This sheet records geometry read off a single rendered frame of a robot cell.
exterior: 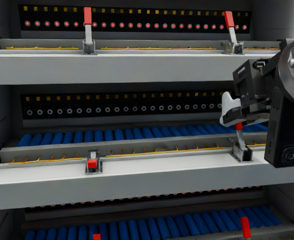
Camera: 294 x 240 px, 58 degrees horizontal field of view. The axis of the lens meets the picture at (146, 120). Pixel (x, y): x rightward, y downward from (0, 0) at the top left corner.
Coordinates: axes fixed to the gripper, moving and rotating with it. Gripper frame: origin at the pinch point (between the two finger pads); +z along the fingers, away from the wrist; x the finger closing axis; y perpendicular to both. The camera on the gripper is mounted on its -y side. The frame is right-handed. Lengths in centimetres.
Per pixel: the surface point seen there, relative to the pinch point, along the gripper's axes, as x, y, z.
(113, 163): 23.3, -5.8, 0.3
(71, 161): 30.4, -4.9, 0.9
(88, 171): 27.5, -6.9, -2.8
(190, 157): 9.3, -5.7, 0.5
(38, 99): 37.8, 9.1, 9.4
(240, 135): 0.1, -2.5, -1.9
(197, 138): 6.8, -2.1, 2.1
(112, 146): 23.3, -2.6, 2.0
